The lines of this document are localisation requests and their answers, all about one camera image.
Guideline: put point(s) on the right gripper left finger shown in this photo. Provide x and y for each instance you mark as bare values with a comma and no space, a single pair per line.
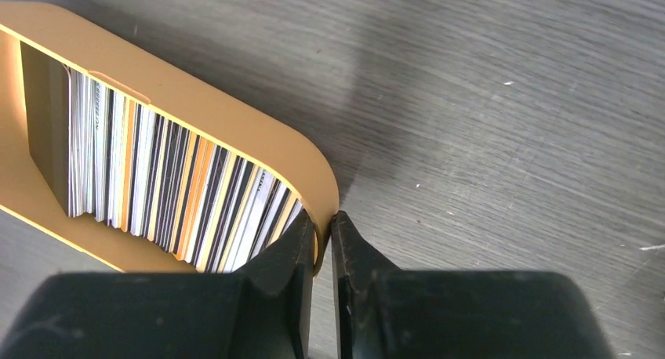
261,310

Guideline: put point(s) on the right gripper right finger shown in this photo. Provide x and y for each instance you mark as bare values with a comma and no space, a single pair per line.
383,311

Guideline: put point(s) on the stack of credit cards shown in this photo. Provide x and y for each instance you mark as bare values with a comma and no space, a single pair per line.
105,154

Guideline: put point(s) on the tan oval card tray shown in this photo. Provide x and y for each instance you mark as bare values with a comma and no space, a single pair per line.
179,96

